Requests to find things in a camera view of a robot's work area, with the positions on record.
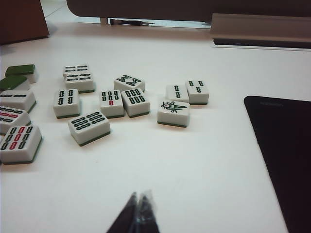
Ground face-down green-backed mahjong tile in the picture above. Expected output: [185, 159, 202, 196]
[4, 64, 39, 83]
[0, 75, 31, 92]

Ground reddish brown box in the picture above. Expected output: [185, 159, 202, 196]
[0, 0, 51, 46]

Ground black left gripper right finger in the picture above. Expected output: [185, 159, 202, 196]
[137, 190, 160, 233]

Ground bird print mahjong tile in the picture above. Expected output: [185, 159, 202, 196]
[156, 100, 191, 128]

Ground three bamboo mahjong tile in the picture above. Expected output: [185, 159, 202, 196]
[185, 79, 210, 105]

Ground black fabric mat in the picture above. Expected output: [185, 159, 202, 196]
[243, 95, 311, 233]

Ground eight bamboo mahjong tile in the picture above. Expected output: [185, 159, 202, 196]
[113, 74, 146, 93]

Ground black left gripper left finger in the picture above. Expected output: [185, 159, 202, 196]
[105, 191, 138, 233]

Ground seven bamboo mahjong tile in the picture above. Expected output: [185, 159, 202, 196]
[99, 89, 126, 119]

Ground four bamboo mahjong tile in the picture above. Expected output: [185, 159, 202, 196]
[52, 88, 81, 119]

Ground fabric desk divider panel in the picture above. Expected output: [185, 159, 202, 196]
[67, 0, 311, 24]

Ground nine bamboo mahjong tile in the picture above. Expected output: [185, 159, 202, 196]
[0, 125, 43, 165]

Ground six bamboo mahjong tile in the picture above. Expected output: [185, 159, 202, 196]
[67, 111, 112, 148]
[121, 88, 151, 118]

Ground two bamboo mahjong tile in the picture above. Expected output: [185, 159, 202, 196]
[165, 84, 190, 103]

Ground red green bamboo mahjong tile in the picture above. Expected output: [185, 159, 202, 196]
[0, 105, 32, 136]

